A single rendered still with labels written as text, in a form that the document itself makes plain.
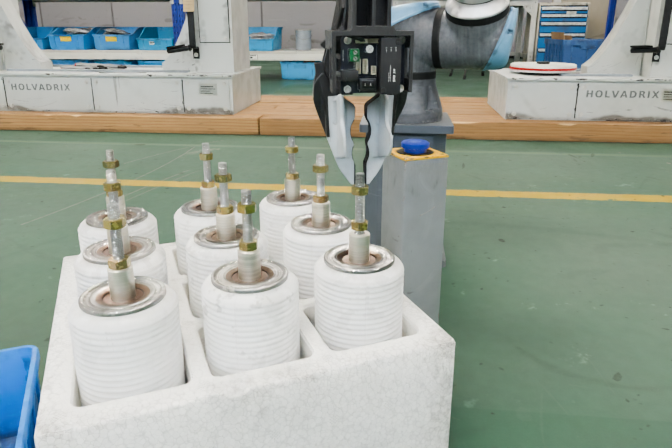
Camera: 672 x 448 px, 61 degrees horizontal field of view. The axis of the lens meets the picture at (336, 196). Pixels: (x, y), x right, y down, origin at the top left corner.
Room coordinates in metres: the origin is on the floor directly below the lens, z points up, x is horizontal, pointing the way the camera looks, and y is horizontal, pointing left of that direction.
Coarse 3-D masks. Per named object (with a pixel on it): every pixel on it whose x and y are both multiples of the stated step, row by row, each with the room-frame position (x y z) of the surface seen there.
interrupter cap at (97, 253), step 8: (104, 240) 0.60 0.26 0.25; (136, 240) 0.61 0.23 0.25; (144, 240) 0.61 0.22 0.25; (152, 240) 0.60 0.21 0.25; (88, 248) 0.58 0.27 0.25; (96, 248) 0.58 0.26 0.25; (104, 248) 0.59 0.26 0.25; (136, 248) 0.59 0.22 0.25; (144, 248) 0.58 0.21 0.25; (152, 248) 0.58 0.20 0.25; (88, 256) 0.56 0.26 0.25; (96, 256) 0.56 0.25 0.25; (104, 256) 0.56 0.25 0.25; (136, 256) 0.56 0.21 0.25; (144, 256) 0.56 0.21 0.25; (104, 264) 0.54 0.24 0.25
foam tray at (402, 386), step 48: (192, 336) 0.52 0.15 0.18; (432, 336) 0.52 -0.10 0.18; (48, 384) 0.44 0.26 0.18; (192, 384) 0.44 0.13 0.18; (240, 384) 0.44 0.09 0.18; (288, 384) 0.45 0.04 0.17; (336, 384) 0.47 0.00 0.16; (384, 384) 0.49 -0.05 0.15; (432, 384) 0.51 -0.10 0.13; (48, 432) 0.38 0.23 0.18; (96, 432) 0.39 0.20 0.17; (144, 432) 0.40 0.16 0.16; (192, 432) 0.42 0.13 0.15; (240, 432) 0.43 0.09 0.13; (288, 432) 0.45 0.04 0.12; (336, 432) 0.47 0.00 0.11; (384, 432) 0.49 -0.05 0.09; (432, 432) 0.51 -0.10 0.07
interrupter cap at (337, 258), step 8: (336, 248) 0.58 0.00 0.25; (344, 248) 0.58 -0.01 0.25; (376, 248) 0.58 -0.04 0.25; (384, 248) 0.58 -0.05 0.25; (328, 256) 0.56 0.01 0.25; (336, 256) 0.56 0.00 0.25; (344, 256) 0.57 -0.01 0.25; (376, 256) 0.56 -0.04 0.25; (384, 256) 0.56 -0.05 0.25; (392, 256) 0.56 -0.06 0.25; (328, 264) 0.54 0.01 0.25; (336, 264) 0.54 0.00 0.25; (344, 264) 0.54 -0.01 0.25; (352, 264) 0.55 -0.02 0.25; (360, 264) 0.55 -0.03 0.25; (368, 264) 0.54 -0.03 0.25; (376, 264) 0.54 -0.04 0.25; (384, 264) 0.54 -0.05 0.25; (392, 264) 0.54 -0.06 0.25; (344, 272) 0.52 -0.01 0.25; (352, 272) 0.52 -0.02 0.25; (360, 272) 0.52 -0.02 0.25; (368, 272) 0.52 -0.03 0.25; (376, 272) 0.52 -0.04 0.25
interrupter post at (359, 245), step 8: (352, 232) 0.56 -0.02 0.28; (368, 232) 0.56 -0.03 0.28; (352, 240) 0.55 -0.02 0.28; (360, 240) 0.55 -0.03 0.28; (368, 240) 0.55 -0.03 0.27; (352, 248) 0.55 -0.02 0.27; (360, 248) 0.55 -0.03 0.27; (368, 248) 0.55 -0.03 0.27; (352, 256) 0.55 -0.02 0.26; (360, 256) 0.55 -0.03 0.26; (368, 256) 0.55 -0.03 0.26
